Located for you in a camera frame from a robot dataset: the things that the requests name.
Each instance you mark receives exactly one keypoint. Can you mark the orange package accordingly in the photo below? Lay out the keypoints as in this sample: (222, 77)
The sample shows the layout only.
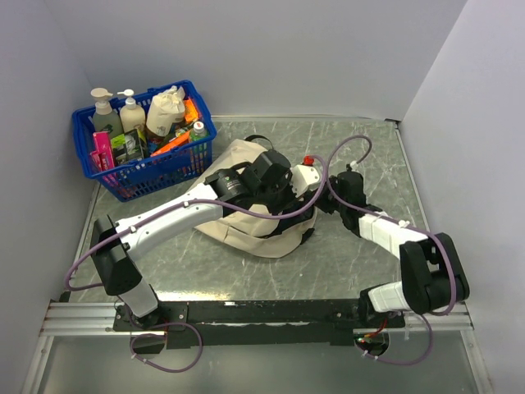
(181, 136)

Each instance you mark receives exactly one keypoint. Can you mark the beige cloth pouch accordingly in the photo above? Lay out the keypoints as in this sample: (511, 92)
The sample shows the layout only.
(166, 109)

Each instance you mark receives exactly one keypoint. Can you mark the black green box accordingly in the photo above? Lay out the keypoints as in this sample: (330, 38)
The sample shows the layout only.
(129, 146)

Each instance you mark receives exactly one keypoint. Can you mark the green pump bottle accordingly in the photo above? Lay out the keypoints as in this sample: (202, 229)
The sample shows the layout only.
(105, 118)

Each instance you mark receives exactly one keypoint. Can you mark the cream pump bottle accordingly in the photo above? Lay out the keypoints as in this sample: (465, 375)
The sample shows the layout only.
(132, 115)

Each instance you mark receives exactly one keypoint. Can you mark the blue plastic basket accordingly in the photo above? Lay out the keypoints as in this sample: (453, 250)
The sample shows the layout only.
(138, 178)

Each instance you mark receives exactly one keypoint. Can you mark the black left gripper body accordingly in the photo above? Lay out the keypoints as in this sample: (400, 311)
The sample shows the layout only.
(279, 199)

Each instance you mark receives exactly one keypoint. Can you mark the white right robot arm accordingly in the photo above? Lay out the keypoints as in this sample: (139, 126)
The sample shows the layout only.
(432, 276)

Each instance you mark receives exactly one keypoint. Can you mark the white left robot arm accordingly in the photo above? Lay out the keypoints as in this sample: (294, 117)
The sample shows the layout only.
(269, 181)

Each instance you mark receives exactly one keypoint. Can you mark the pink box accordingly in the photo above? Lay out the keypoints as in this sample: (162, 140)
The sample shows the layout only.
(102, 154)

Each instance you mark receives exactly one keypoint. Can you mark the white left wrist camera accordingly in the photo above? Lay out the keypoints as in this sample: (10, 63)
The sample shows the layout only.
(306, 176)

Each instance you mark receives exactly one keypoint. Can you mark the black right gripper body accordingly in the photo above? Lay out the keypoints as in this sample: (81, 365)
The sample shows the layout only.
(327, 201)

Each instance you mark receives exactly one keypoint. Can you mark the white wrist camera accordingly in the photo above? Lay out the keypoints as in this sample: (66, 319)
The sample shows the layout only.
(352, 167)
(306, 176)

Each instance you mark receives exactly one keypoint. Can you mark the beige canvas backpack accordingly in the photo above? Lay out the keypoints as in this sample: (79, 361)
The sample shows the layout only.
(264, 238)

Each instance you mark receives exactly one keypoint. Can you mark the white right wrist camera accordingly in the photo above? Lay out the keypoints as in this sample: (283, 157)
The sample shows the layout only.
(352, 167)

